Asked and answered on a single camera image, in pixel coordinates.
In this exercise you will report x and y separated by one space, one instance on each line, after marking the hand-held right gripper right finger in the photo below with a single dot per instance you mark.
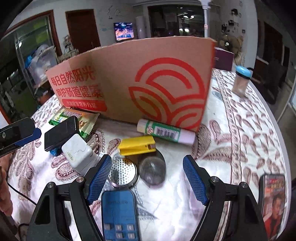
195 183

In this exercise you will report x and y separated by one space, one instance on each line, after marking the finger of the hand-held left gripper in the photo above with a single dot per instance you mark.
20 133

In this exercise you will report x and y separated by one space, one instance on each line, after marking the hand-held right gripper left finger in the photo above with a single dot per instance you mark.
99 183

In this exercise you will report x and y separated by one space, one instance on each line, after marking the round metal strainer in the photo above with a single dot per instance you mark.
122 172

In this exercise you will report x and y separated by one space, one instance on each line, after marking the blue remote control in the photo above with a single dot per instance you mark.
119 208

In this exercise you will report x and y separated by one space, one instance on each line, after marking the white charger adapter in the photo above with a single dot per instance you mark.
77 153

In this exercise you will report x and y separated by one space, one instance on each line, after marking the white cylindrical bottle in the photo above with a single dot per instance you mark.
166 131

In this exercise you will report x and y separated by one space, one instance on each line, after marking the printed cardboard box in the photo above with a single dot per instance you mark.
120 76

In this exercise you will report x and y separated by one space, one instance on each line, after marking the person's left hand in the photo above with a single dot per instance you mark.
4 197

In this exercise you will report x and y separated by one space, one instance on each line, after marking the yellow plastic box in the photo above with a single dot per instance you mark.
136 144

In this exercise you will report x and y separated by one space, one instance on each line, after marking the green snack packet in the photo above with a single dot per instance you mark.
86 124

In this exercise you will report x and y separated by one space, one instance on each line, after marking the paisley printed tablecloth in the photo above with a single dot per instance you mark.
242 139

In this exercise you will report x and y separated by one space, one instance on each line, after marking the clear plastic storage bin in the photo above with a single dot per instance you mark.
44 62

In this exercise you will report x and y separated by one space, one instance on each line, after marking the red cover book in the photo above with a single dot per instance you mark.
272 204

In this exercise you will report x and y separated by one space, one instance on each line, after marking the jar with blue lid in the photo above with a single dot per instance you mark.
241 81

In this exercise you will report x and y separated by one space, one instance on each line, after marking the brown wooden door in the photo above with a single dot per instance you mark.
83 30

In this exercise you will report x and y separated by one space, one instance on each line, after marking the purple box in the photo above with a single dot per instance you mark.
223 59

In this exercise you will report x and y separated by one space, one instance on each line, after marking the standing fan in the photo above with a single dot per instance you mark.
229 44

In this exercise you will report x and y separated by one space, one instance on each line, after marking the television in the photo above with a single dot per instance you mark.
123 31

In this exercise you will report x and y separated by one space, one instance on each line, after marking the dark wooden door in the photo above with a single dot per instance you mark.
272 58

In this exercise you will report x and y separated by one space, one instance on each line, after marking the white standing air conditioner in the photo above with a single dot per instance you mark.
141 26

